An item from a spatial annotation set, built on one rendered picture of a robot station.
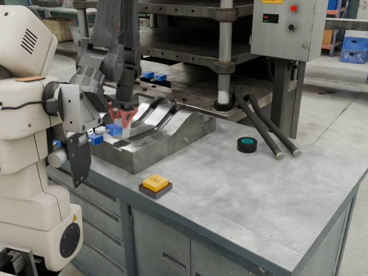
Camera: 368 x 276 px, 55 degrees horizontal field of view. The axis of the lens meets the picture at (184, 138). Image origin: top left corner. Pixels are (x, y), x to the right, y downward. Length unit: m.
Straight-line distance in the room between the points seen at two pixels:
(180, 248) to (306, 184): 0.48
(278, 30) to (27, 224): 1.32
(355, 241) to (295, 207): 1.28
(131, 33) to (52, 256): 0.69
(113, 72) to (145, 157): 0.46
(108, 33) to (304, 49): 1.03
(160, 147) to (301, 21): 0.85
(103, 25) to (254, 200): 0.68
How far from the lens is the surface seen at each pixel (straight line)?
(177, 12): 2.03
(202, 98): 2.06
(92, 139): 1.34
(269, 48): 1.80
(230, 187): 1.20
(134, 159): 1.25
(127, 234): 1.46
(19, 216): 1.10
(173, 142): 1.39
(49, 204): 1.04
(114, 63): 0.92
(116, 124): 1.27
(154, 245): 1.38
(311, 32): 1.72
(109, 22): 0.94
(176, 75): 2.16
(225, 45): 1.78
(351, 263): 2.25
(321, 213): 1.15
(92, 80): 0.87
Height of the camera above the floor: 1.45
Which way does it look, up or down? 25 degrees down
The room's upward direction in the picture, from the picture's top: 1 degrees counter-clockwise
